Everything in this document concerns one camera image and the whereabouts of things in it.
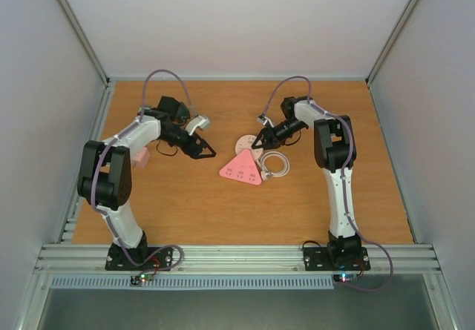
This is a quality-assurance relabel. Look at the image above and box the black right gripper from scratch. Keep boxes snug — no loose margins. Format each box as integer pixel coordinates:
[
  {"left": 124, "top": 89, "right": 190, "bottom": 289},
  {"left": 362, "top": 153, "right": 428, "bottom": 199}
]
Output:
[{"left": 252, "top": 117, "right": 307, "bottom": 148}]

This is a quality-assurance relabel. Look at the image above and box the pink round socket base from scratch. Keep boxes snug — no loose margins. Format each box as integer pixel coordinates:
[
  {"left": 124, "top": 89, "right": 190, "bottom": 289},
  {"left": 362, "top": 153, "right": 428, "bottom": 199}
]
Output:
[{"left": 235, "top": 134, "right": 263, "bottom": 161}]

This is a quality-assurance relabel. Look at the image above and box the pink triangular power strip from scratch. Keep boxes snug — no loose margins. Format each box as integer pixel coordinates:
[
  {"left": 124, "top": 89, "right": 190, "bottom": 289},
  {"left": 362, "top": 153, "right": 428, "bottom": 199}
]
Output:
[{"left": 219, "top": 149, "right": 263, "bottom": 185}]

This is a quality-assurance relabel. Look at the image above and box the dark green cube socket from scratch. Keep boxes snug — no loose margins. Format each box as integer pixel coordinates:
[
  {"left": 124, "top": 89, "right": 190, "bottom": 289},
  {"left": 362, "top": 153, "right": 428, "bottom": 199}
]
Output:
[{"left": 176, "top": 102, "right": 191, "bottom": 124}]

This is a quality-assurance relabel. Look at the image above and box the pink cube socket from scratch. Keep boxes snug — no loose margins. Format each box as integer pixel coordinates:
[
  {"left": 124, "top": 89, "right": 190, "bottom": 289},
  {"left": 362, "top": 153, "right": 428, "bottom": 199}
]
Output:
[{"left": 131, "top": 147, "right": 151, "bottom": 169}]

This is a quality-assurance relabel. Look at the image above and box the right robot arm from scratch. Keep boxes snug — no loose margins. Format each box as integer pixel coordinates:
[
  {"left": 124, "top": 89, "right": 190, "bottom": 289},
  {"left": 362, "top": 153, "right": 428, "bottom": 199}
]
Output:
[{"left": 252, "top": 96, "right": 362, "bottom": 269}]

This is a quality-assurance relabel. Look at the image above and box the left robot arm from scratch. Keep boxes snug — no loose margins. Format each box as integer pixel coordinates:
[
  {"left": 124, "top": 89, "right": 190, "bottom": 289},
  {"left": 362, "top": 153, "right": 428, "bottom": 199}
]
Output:
[{"left": 76, "top": 96, "right": 216, "bottom": 269}]

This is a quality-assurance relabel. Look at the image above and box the white power plug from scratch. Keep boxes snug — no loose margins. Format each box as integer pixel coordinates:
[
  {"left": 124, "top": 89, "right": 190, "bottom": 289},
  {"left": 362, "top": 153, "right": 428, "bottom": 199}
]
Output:
[{"left": 261, "top": 170, "right": 272, "bottom": 180}]

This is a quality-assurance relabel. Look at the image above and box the left controller board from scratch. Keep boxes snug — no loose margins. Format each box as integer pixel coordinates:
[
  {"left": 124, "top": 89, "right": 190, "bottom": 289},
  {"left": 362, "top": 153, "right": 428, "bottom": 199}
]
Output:
[{"left": 130, "top": 274, "right": 154, "bottom": 286}]

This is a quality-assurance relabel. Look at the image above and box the controller board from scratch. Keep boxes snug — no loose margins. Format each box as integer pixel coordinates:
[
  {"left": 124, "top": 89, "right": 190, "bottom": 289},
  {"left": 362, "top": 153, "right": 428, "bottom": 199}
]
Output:
[
  {"left": 130, "top": 274, "right": 154, "bottom": 286},
  {"left": 333, "top": 273, "right": 361, "bottom": 283}
]

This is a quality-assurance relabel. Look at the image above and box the right controller board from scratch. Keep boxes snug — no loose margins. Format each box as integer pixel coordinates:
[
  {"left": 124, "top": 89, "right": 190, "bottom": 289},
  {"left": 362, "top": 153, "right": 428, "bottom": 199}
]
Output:
[{"left": 333, "top": 273, "right": 361, "bottom": 283}]

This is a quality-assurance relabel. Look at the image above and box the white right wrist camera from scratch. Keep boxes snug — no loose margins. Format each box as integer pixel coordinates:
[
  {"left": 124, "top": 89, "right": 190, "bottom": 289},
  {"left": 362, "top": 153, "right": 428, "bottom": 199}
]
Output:
[{"left": 257, "top": 113, "right": 274, "bottom": 128}]

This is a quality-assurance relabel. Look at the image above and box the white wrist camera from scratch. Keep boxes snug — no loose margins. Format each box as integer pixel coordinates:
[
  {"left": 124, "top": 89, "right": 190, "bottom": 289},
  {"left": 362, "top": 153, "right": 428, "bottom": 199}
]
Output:
[
  {"left": 185, "top": 115, "right": 211, "bottom": 136},
  {"left": 257, "top": 113, "right": 274, "bottom": 128}
]

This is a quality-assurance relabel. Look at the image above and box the white coiled power cable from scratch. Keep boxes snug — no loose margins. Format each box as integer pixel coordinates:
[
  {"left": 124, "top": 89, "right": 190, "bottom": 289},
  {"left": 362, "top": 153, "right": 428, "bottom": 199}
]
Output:
[{"left": 258, "top": 151, "right": 291, "bottom": 179}]

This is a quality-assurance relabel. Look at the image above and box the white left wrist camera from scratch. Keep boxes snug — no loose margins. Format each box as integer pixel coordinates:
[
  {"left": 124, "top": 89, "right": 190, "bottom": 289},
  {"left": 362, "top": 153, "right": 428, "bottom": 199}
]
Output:
[{"left": 185, "top": 115, "right": 211, "bottom": 136}]

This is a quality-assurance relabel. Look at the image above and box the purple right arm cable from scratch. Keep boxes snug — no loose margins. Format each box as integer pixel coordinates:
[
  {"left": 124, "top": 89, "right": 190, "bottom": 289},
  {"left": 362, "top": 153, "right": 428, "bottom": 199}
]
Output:
[{"left": 261, "top": 76, "right": 394, "bottom": 293}]

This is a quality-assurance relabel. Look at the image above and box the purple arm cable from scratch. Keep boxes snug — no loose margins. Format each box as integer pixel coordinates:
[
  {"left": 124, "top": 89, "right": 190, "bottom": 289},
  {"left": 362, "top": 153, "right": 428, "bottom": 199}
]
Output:
[
  {"left": 89, "top": 69, "right": 193, "bottom": 271},
  {"left": 261, "top": 76, "right": 394, "bottom": 293}
]

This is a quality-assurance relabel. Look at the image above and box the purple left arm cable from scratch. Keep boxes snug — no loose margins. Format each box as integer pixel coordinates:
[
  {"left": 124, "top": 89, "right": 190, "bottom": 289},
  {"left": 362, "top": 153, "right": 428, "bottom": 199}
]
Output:
[{"left": 89, "top": 69, "right": 193, "bottom": 271}]

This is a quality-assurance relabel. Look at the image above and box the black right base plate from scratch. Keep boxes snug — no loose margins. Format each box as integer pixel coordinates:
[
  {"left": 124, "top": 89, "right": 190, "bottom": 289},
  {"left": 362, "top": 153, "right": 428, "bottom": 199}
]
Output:
[{"left": 301, "top": 240, "right": 371, "bottom": 271}]

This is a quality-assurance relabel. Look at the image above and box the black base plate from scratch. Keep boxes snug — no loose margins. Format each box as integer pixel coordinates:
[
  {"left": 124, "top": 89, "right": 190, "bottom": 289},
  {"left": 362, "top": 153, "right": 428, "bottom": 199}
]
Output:
[
  {"left": 301, "top": 240, "right": 371, "bottom": 271},
  {"left": 105, "top": 244, "right": 185, "bottom": 271}
]

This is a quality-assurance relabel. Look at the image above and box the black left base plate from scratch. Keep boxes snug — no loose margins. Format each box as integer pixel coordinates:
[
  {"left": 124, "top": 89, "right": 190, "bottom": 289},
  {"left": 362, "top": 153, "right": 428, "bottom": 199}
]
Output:
[{"left": 105, "top": 244, "right": 185, "bottom": 271}]

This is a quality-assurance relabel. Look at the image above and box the aluminium front rail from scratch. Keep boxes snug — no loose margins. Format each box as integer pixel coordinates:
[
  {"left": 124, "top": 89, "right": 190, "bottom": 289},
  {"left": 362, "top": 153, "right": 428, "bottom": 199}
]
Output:
[{"left": 34, "top": 244, "right": 442, "bottom": 274}]

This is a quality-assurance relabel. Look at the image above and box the grey slotted cable duct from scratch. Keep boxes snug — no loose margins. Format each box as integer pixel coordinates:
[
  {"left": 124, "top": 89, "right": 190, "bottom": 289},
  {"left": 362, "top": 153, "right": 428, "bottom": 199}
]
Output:
[{"left": 50, "top": 274, "right": 334, "bottom": 291}]

